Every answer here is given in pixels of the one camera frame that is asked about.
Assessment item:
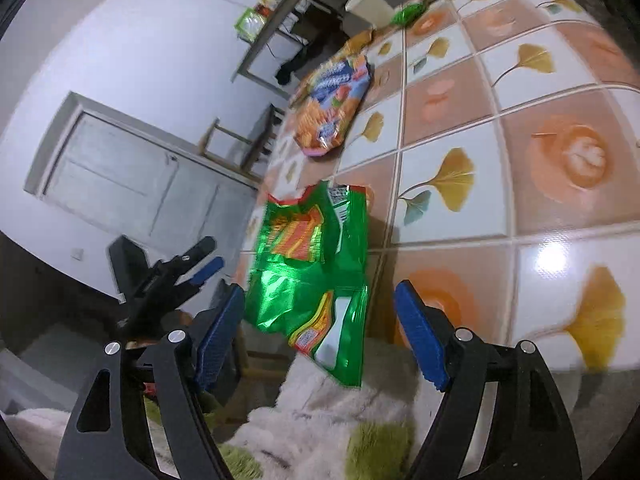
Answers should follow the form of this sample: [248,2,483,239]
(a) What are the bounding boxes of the large green snack bag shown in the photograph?
[243,180,371,388]

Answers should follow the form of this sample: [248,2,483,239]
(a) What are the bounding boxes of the black case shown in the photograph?
[107,235,151,306]

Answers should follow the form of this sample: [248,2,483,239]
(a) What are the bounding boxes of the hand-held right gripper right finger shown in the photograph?
[393,281,583,480]

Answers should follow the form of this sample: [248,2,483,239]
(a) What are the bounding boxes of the wooden stool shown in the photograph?
[200,105,281,181]

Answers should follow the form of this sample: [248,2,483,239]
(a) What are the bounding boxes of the colourful blue orange snack bag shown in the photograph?
[292,52,375,158]

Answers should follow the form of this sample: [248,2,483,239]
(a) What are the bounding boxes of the fluffy white green rug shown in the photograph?
[0,355,443,480]

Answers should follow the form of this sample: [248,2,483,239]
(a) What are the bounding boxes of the white panelled door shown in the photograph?
[25,91,261,256]

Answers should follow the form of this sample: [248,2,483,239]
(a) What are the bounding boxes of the white desk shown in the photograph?
[232,0,416,93]

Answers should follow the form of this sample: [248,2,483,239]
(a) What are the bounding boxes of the small green snack packet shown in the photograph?
[391,2,428,28]

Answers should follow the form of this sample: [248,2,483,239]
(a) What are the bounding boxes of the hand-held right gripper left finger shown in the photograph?
[54,282,247,480]

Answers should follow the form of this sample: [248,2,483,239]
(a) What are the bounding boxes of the white paper cup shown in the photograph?
[345,0,396,26]

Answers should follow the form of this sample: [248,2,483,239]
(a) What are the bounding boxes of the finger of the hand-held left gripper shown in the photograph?
[175,236,217,270]
[187,256,224,289]

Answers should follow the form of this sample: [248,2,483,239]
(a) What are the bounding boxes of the black cloth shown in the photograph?
[275,40,326,86]

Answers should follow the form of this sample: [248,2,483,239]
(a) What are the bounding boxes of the gold foil snack packet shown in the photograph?
[345,30,376,56]

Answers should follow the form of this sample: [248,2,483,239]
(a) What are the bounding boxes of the green white packet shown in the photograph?
[235,7,268,41]

